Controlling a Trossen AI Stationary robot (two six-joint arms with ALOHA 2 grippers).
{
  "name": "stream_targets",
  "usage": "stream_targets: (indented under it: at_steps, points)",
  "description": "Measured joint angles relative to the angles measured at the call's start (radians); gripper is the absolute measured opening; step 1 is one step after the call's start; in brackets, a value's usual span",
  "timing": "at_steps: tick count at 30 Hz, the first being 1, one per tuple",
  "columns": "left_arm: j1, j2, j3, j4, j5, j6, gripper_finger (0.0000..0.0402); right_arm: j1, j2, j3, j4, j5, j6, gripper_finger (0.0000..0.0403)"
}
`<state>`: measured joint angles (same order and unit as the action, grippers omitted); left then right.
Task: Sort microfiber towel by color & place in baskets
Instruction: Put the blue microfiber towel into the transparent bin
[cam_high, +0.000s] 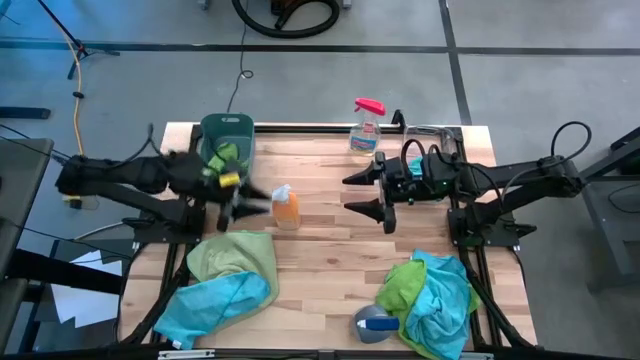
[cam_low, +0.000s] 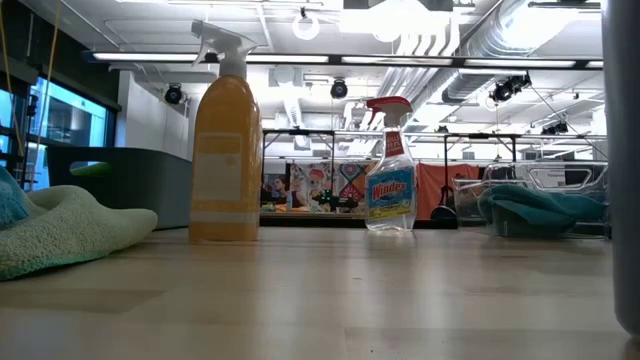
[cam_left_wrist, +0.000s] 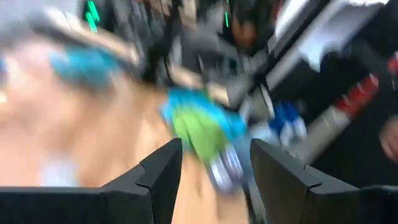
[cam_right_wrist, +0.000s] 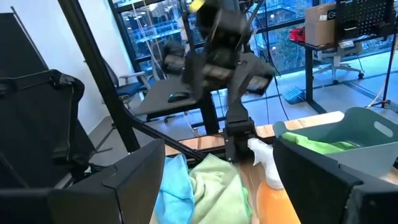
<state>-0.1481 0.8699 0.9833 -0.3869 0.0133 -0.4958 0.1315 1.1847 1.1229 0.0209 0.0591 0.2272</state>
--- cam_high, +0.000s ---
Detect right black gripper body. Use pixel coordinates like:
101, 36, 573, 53
374, 150, 427, 236

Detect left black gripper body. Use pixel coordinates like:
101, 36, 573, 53
201, 166, 252, 233

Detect pale green microfiber towel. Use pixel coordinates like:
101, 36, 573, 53
186, 230, 280, 311

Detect orange bottle white trigger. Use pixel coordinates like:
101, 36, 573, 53
269, 183, 303, 231

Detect Windex bottle red trigger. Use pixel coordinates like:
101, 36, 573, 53
348, 97, 387, 157

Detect clear plastic basket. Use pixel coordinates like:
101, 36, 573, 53
399, 124, 457, 196

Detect dark green plastic basket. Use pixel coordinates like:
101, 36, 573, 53
198, 112, 257, 189

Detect white paper sheets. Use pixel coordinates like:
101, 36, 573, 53
49, 249, 132, 329

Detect black tripod stand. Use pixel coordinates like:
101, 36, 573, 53
35, 0, 121, 81

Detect gray desk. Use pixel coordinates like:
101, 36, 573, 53
0, 137, 55, 281

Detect gray metal stand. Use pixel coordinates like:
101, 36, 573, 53
552, 127, 640, 291

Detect black aluminium table frame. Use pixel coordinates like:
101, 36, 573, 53
117, 122, 539, 360

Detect thin black floor cable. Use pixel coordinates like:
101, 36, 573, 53
226, 19, 255, 114

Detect yellow extension cable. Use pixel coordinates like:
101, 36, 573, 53
62, 29, 87, 209

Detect black vacuum hose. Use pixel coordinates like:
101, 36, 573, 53
230, 0, 341, 40

